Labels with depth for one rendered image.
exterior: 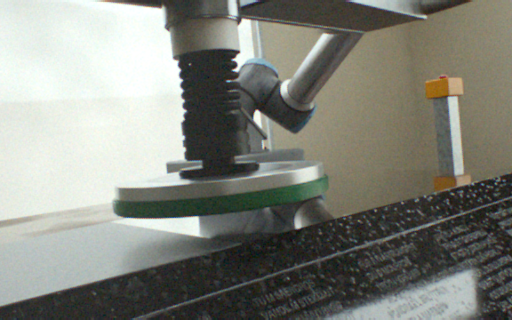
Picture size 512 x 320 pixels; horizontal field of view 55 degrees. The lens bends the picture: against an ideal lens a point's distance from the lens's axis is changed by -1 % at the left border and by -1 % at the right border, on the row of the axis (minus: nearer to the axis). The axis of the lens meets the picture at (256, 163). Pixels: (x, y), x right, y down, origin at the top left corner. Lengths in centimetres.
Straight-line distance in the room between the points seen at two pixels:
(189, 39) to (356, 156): 721
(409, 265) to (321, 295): 12
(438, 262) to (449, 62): 788
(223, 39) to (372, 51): 766
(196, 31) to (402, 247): 30
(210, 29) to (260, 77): 145
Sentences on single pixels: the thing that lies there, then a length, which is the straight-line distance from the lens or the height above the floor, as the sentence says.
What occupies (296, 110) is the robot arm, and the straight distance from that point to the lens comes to 189.
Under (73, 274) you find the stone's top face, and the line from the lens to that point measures 41.
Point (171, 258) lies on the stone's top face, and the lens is 41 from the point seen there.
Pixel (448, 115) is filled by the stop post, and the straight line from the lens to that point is 238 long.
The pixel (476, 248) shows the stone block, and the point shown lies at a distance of 61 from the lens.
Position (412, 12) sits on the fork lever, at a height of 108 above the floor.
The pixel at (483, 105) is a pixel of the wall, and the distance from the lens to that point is 807.
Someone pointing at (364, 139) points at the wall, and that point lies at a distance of 779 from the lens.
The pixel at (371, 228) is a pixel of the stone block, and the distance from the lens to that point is 52.
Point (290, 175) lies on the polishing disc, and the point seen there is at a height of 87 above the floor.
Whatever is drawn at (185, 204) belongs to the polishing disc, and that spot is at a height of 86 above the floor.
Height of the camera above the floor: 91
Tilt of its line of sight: 3 degrees down
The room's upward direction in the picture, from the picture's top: 6 degrees counter-clockwise
